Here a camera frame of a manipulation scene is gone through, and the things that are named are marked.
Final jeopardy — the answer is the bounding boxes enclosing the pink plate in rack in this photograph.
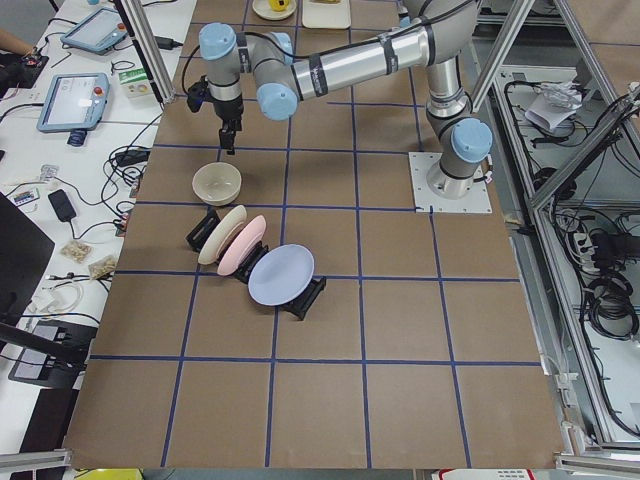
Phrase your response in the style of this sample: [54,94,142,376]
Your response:
[217,215,266,276]

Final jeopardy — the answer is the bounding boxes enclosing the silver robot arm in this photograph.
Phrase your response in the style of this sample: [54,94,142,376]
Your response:
[187,0,493,200]

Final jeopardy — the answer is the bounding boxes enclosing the bag of nuts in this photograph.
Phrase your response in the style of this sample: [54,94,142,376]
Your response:
[88,255,117,280]
[60,240,93,264]

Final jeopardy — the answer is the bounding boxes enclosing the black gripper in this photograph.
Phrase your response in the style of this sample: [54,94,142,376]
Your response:
[213,97,244,155]

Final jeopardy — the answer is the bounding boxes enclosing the cream round plate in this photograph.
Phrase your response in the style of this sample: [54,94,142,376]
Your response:
[252,0,297,21]

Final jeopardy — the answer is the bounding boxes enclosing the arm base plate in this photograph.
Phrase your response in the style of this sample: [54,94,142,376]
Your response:
[408,152,492,215]

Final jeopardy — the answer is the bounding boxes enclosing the yellow lemon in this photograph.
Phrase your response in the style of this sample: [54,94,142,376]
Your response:
[268,0,289,12]

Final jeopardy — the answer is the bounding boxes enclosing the black monitor stand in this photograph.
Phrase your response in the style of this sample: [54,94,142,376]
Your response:
[1,197,97,389]

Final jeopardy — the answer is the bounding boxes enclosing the lavender plate in rack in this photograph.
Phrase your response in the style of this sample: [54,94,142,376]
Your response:
[248,244,315,306]

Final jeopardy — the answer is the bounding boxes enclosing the cream ceramic bowl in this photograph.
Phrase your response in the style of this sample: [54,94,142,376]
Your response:
[192,162,242,206]

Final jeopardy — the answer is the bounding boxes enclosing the teach pendant tablet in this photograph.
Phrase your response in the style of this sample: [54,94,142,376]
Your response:
[37,72,110,133]
[61,7,127,54]

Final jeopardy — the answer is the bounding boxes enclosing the black power adapter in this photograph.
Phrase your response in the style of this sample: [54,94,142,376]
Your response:
[48,189,77,222]

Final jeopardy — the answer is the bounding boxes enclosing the cream rectangular tray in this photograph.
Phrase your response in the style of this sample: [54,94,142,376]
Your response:
[302,0,351,29]

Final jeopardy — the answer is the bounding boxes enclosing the black dish rack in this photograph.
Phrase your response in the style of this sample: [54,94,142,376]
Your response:
[186,211,326,320]

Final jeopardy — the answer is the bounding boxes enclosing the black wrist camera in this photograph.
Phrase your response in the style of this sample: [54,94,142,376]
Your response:
[187,75,211,113]

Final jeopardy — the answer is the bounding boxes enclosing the aluminium frame post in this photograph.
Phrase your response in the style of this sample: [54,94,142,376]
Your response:
[114,0,176,105]

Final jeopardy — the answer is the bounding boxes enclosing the crumpled white paper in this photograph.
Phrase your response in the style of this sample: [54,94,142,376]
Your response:
[524,81,583,131]

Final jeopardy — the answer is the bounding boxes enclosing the green white small box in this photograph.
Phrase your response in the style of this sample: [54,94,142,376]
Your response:
[118,68,152,98]

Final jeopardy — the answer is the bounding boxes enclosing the cream plate in rack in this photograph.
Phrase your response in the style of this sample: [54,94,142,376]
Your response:
[198,205,247,265]

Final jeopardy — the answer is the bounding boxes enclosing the far teach pendant tablet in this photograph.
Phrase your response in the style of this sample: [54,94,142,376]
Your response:
[61,7,127,54]

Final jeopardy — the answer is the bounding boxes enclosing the near teach pendant tablet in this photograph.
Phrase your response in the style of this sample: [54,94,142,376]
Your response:
[37,72,110,133]

